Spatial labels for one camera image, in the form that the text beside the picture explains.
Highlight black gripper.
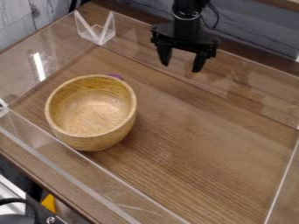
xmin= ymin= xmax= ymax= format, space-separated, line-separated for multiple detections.
xmin=150 ymin=23 xmax=220 ymax=73

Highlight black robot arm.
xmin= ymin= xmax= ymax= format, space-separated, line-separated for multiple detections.
xmin=150 ymin=0 xmax=220 ymax=73

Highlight purple eggplant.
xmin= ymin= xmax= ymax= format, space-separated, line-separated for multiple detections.
xmin=108 ymin=73 xmax=124 ymax=81

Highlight brown wooden bowl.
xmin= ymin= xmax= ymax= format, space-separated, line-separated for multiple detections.
xmin=44 ymin=74 xmax=137 ymax=151

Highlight clear acrylic tray walls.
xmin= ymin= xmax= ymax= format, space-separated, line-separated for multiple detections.
xmin=0 ymin=10 xmax=299 ymax=224

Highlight black device with yellow label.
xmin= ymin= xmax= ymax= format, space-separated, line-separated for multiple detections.
xmin=25 ymin=194 xmax=68 ymax=224

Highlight clear acrylic corner bracket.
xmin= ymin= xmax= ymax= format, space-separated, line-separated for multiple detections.
xmin=73 ymin=10 xmax=116 ymax=46

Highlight black cable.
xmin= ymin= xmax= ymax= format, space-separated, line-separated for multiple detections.
xmin=0 ymin=197 xmax=42 ymax=224

